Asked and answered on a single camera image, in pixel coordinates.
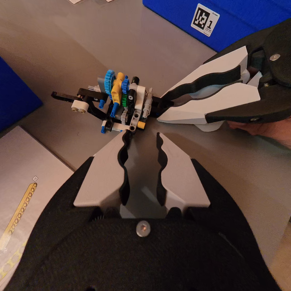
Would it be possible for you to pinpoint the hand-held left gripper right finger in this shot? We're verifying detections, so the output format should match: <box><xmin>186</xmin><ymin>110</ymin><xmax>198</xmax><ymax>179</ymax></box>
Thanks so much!
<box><xmin>156</xmin><ymin>132</ymin><xmax>211</xmax><ymax>208</ymax></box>

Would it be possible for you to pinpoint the light grey lego axle pin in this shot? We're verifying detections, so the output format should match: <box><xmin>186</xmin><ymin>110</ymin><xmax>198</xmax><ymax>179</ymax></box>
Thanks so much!
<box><xmin>143</xmin><ymin>88</ymin><xmax>154</xmax><ymax>119</ymax></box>

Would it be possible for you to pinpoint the plain blue bin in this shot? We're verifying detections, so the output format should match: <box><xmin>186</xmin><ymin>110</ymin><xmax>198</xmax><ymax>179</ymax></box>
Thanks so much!
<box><xmin>0</xmin><ymin>57</ymin><xmax>43</xmax><ymax>133</ymax></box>

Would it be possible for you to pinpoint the blue bin with code sticker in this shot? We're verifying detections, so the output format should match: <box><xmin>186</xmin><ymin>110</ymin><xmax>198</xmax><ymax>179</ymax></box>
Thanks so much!
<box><xmin>142</xmin><ymin>0</ymin><xmax>291</xmax><ymax>53</ymax></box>

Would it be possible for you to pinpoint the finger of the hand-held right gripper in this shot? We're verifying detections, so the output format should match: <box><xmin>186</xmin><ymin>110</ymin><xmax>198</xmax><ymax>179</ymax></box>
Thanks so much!
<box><xmin>159</xmin><ymin>45</ymin><xmax>249</xmax><ymax>107</ymax></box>
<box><xmin>157</xmin><ymin>82</ymin><xmax>261</xmax><ymax>125</ymax></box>

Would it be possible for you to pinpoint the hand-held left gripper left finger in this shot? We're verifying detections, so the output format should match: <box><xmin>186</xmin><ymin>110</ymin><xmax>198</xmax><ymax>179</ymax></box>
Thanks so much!
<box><xmin>73</xmin><ymin>130</ymin><xmax>130</xmax><ymax>208</ymax></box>

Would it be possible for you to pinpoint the multicoloured lego gear assembly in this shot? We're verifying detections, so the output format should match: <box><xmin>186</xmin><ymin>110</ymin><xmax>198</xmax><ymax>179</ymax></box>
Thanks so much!
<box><xmin>51</xmin><ymin>69</ymin><xmax>175</xmax><ymax>134</ymax></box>

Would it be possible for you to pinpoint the white square code sticker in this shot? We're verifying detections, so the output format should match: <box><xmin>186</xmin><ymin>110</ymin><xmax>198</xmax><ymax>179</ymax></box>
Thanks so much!
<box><xmin>191</xmin><ymin>3</ymin><xmax>220</xmax><ymax>37</ymax></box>

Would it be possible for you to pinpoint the lego instruction booklet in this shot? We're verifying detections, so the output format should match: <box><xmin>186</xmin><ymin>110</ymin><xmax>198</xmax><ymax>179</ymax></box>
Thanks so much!
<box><xmin>0</xmin><ymin>126</ymin><xmax>74</xmax><ymax>281</ymax></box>

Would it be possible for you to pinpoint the person's right hand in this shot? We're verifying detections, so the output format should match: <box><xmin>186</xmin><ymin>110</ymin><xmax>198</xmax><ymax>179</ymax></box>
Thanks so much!
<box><xmin>227</xmin><ymin>118</ymin><xmax>291</xmax><ymax>149</ymax></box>

